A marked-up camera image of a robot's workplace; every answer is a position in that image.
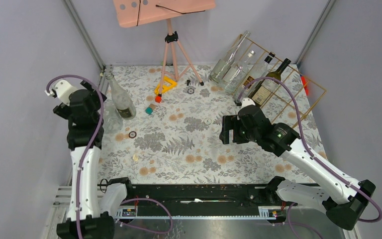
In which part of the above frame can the frosted champagne bottle dark label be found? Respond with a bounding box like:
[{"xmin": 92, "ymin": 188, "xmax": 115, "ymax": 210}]
[{"xmin": 105, "ymin": 72, "xmax": 136, "ymax": 120}]

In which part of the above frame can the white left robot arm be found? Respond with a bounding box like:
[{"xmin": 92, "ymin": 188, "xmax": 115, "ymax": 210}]
[{"xmin": 46, "ymin": 75, "xmax": 134, "ymax": 239}]

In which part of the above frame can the floral table cloth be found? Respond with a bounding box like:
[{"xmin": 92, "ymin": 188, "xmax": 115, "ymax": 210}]
[{"xmin": 97, "ymin": 65, "xmax": 312, "ymax": 184}]

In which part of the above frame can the pink music stand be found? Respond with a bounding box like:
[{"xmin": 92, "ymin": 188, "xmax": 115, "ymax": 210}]
[{"xmin": 113, "ymin": 0, "xmax": 216, "ymax": 97}]

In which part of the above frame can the red object behind rack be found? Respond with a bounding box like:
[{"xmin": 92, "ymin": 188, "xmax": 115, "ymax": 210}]
[{"xmin": 300, "ymin": 75, "xmax": 309, "ymax": 96}]

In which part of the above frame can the clear bottle silver cap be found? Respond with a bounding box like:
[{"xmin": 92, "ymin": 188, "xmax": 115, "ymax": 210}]
[{"xmin": 222, "ymin": 50, "xmax": 255, "ymax": 94}]

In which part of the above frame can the red cube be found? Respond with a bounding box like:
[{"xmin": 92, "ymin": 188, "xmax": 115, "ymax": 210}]
[{"xmin": 155, "ymin": 96, "xmax": 162, "ymax": 103}]

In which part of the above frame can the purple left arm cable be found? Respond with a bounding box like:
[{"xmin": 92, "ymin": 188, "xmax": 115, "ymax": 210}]
[{"xmin": 45, "ymin": 74, "xmax": 174, "ymax": 239}]

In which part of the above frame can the gold wire wine rack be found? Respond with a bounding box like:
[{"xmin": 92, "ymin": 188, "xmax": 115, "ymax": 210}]
[{"xmin": 237, "ymin": 37, "xmax": 326, "ymax": 130}]

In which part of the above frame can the clear bottle black cap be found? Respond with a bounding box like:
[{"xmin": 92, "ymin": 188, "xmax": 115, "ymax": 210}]
[{"xmin": 233, "ymin": 52, "xmax": 275, "ymax": 106}]

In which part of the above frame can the teal cube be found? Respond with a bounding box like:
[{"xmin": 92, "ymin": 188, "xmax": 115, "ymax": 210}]
[{"xmin": 145, "ymin": 107, "xmax": 154, "ymax": 115}]

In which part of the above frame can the short clear glass bottle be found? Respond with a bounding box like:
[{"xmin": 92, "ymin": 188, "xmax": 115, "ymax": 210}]
[{"xmin": 103, "ymin": 102, "xmax": 123, "ymax": 134}]

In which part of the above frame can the black orange poker chip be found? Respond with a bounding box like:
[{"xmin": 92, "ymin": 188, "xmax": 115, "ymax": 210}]
[{"xmin": 128, "ymin": 131, "xmax": 137, "ymax": 138}]

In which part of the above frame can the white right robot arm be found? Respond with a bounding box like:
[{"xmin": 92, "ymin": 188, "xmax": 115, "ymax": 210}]
[{"xmin": 219, "ymin": 105, "xmax": 376, "ymax": 231}]

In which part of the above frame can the dark green wine bottle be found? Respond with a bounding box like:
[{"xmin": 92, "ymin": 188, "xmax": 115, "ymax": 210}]
[{"xmin": 248, "ymin": 58, "xmax": 291, "ymax": 106}]

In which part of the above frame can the yellow triangle frame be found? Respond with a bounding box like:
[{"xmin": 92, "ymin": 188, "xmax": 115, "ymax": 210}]
[{"xmin": 154, "ymin": 76, "xmax": 177, "ymax": 95}]

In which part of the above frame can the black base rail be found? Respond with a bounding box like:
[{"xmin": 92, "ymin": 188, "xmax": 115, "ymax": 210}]
[{"xmin": 114, "ymin": 184, "xmax": 291, "ymax": 220}]

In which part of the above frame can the tall clear glass bottle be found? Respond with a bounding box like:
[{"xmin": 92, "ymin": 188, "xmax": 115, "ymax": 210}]
[{"xmin": 208, "ymin": 30, "xmax": 251, "ymax": 83}]

